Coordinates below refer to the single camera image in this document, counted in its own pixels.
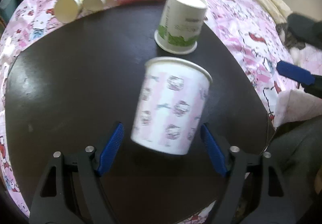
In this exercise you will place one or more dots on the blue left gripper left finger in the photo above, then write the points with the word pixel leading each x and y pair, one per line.
pixel 107 151

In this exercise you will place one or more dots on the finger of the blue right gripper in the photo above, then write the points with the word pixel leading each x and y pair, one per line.
pixel 295 73

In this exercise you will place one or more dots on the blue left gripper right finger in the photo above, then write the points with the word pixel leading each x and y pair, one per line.
pixel 214 151

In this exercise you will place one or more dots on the Hello Kitty paper cup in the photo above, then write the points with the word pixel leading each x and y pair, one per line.
pixel 170 106

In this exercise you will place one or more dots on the white green-print paper cup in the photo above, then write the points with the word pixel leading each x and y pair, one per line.
pixel 180 26

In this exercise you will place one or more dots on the cream floral paper cup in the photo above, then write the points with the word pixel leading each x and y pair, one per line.
pixel 67 11

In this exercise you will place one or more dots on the pink Hello Kitty bedsheet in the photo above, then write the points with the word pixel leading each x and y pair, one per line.
pixel 239 46

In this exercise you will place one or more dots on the black square board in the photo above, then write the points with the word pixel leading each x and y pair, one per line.
pixel 67 90

